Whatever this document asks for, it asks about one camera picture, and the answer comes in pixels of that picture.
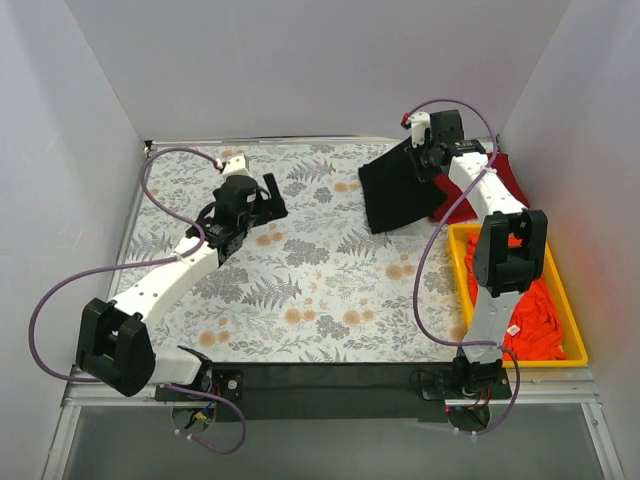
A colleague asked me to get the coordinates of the black t-shirt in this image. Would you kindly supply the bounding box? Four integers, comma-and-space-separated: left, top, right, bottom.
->
358, 138, 447, 234

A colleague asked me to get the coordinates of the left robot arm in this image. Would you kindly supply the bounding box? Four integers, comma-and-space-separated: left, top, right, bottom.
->
76, 173, 288, 400

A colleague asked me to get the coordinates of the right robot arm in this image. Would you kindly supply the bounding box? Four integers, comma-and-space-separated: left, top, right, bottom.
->
424, 132, 548, 398

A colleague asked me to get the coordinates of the folded red t-shirt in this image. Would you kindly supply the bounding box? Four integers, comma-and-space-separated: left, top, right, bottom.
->
431, 153, 530, 224

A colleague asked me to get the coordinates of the floral table mat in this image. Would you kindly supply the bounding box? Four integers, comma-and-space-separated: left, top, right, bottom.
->
126, 142, 466, 362

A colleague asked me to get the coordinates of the orange t-shirt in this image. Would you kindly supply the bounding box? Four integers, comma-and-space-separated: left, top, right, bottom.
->
452, 226, 567, 363

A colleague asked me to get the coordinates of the yellow plastic bin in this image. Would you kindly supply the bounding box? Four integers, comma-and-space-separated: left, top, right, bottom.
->
448, 224, 588, 368

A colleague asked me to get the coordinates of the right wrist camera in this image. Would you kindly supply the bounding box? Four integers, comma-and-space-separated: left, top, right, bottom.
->
401, 110, 464, 148

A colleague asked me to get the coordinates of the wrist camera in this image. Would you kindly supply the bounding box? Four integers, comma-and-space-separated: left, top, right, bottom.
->
217, 153, 251, 178
401, 110, 464, 148

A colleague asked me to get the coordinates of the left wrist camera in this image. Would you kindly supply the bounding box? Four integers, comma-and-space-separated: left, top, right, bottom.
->
217, 153, 251, 178

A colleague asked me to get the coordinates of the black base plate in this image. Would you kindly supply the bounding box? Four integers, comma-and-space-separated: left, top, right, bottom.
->
155, 362, 511, 424

